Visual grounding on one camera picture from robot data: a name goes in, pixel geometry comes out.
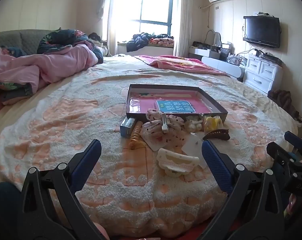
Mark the red floral cloth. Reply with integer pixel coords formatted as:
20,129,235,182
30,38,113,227
148,36,175,47

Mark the cream curtain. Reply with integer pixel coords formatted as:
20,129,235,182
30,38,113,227
96,0,122,56
172,0,191,57

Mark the dark cardboard box tray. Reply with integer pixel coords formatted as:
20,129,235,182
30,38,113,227
125,84,228,125

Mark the peach and white bedspread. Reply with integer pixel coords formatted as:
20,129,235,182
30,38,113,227
0,55,302,238

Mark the small blue box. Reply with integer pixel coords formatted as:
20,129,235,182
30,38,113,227
120,117,137,137

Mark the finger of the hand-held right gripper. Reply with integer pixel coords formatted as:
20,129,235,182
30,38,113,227
284,131,302,153
267,142,297,164

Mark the white drawer dresser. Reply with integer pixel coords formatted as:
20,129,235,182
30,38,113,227
242,55,283,95

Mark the pink book with blue label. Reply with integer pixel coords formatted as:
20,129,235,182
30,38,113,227
128,92,214,117

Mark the dark blue clothing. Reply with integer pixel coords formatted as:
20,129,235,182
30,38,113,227
0,182,24,240

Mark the black set-top box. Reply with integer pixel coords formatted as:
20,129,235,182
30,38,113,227
256,50,282,65

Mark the pink floral quilt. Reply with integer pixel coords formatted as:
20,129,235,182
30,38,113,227
0,29,105,105

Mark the desk clutter of cosmetics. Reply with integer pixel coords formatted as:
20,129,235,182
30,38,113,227
208,42,247,66

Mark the polka dot bow hair clip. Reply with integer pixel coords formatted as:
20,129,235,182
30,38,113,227
144,108,186,146

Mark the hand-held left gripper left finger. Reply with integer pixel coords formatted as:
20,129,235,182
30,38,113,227
17,139,109,240

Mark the brown hair claw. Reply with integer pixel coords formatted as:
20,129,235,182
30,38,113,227
203,128,231,141

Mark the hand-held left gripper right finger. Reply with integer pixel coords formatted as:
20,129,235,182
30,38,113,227
198,139,285,240

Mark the window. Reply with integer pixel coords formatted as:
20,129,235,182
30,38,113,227
111,0,175,39

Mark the black wall television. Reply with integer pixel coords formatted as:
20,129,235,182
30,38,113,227
243,16,281,48

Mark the person's left hand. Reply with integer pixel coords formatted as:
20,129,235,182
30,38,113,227
95,224,110,240

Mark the white rounded desk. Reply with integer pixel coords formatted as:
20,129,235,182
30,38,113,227
188,46,245,82

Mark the clear plastic bag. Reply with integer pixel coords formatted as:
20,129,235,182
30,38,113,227
181,132,208,169

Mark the cream hair claw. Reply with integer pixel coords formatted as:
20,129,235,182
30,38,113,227
156,148,200,178

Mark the pink printed blanket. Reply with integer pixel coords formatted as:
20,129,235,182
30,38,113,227
136,54,230,77

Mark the orange spiral hair tie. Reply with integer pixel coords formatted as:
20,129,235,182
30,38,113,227
128,121,143,150

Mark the person's right hand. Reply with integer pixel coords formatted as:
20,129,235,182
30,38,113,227
286,194,298,216

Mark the yellow accessory pack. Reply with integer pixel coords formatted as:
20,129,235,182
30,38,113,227
203,115,222,133

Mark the clear earring card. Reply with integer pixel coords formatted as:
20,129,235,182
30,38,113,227
142,133,167,152

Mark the cream flower hair accessory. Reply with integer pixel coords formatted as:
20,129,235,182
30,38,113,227
185,115,204,133

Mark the dark blue jacket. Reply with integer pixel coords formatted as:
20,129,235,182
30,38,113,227
126,32,155,53

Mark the grey quilted headboard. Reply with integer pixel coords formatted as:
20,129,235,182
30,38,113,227
0,29,56,58

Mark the air conditioner hose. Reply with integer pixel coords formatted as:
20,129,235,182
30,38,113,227
199,4,212,29

